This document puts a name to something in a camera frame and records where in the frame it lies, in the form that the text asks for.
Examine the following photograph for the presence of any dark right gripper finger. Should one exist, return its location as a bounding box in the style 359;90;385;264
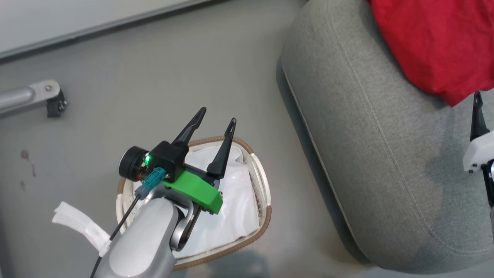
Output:
470;91;490;142

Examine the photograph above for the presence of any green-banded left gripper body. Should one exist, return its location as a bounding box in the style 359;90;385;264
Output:
146;141;224;215

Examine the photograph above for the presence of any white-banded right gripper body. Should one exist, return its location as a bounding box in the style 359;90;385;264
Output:
463;131;494;175

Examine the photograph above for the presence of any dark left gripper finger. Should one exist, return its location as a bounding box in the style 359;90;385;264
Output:
172;107;207;147
207;118;237;179

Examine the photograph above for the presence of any red cloth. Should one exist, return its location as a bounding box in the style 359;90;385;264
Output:
366;0;494;107

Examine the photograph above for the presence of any grey fabric sofa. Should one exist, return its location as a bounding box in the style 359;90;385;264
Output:
276;0;494;275

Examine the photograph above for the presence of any white basket liner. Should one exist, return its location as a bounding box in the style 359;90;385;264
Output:
123;146;260;259

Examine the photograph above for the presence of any woven laundry basket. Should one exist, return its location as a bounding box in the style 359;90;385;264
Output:
116;136;272;271

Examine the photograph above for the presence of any black caster wheel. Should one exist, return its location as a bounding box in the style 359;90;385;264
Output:
46;90;68;118

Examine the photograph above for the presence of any grey metal partition foot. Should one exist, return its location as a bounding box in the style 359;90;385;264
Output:
0;80;62;118

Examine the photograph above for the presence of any teal cable connector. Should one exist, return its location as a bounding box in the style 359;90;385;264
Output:
135;167;167;200

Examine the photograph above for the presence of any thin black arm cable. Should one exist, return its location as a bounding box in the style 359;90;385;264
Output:
90;194;142;278

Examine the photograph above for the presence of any white tape strap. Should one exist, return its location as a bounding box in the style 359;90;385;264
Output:
52;201;112;257

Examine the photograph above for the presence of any aluminium partition bottom rail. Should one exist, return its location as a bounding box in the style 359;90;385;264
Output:
0;0;217;60

